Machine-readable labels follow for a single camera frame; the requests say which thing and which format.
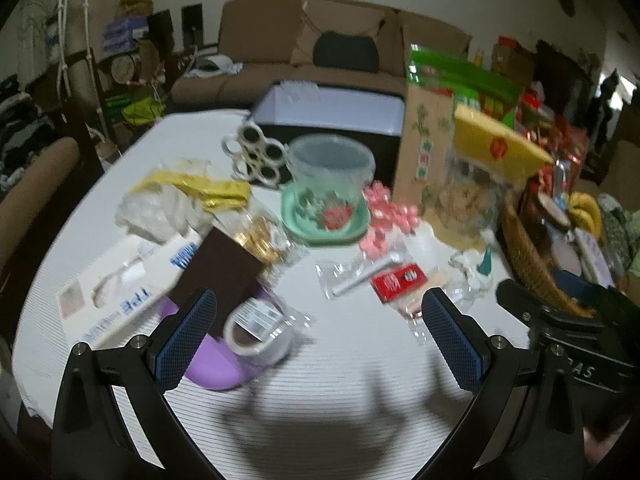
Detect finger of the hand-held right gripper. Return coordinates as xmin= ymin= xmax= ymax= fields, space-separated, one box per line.
xmin=496 ymin=280 xmax=608 ymax=333
xmin=554 ymin=269 xmax=640 ymax=311

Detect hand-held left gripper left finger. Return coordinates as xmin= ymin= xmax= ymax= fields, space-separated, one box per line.
xmin=50 ymin=287 xmax=221 ymax=480

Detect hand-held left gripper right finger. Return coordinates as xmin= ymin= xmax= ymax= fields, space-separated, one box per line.
xmin=415 ymin=287 xmax=586 ymax=480

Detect purple bowl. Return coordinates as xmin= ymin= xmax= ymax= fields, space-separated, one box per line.
xmin=159 ymin=280 xmax=282 ymax=392

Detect white tape roll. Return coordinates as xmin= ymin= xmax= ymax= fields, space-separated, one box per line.
xmin=222 ymin=296 xmax=297 ymax=367

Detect yellow top snack bag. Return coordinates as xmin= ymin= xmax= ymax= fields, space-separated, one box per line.
xmin=432 ymin=104 xmax=557 ymax=253

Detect brown paper bag green print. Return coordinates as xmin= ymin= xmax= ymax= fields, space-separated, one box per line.
xmin=392 ymin=82 xmax=458 ymax=213

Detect white tape ring pack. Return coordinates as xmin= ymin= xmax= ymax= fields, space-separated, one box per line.
xmin=221 ymin=121 xmax=287 ymax=190

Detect clear flower print cup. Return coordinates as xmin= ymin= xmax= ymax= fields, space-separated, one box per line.
xmin=284 ymin=134 xmax=377 ymax=231

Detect green snack packet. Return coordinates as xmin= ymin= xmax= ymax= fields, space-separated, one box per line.
xmin=404 ymin=44 xmax=523 ymax=128

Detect black storage box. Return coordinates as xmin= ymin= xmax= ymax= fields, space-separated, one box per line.
xmin=251 ymin=81 xmax=407 ymax=198

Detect wicker basket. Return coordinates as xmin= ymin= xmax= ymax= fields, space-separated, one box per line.
xmin=499 ymin=192 xmax=603 ymax=317

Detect green cone cap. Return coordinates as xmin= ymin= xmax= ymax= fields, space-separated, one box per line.
xmin=476 ymin=244 xmax=495 ymax=277

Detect crumpled clear wrapper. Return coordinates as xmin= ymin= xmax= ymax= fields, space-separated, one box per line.
xmin=447 ymin=249 xmax=498 ymax=306

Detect yellow banana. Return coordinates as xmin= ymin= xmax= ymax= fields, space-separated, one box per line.
xmin=569 ymin=191 xmax=605 ymax=235

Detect white box blue print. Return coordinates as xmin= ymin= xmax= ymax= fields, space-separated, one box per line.
xmin=56 ymin=236 xmax=203 ymax=348

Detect red label packet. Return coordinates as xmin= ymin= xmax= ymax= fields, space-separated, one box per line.
xmin=370 ymin=261 xmax=432 ymax=307

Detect clear packet white tube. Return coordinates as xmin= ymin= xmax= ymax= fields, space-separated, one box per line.
xmin=315 ymin=252 xmax=403 ymax=302

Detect gold chocolates bag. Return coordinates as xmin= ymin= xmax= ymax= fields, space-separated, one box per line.
xmin=232 ymin=214 xmax=303 ymax=273

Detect white plastic packet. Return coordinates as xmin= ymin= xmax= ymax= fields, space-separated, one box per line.
xmin=114 ymin=187 xmax=203 ymax=243

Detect pink wrapped candies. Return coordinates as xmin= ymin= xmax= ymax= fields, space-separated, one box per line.
xmin=359 ymin=181 xmax=432 ymax=257

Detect yellow label strip packet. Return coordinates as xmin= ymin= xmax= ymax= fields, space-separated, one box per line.
xmin=125 ymin=169 xmax=252 ymax=212

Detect brown chair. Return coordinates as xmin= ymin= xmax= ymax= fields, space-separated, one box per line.
xmin=0 ymin=135 xmax=82 ymax=271

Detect bright green bag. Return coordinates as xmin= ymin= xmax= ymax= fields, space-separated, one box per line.
xmin=121 ymin=96 xmax=167 ymax=127

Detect white device on sofa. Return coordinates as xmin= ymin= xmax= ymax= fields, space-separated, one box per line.
xmin=191 ymin=54 xmax=243 ymax=77

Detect round metal tin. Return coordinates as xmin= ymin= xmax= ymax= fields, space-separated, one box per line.
xmin=109 ymin=52 xmax=140 ymax=85

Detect black cushion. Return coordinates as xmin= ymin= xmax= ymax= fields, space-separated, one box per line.
xmin=313 ymin=31 xmax=382 ymax=74

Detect brown sofa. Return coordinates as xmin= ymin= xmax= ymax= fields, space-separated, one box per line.
xmin=169 ymin=0 xmax=473 ymax=111

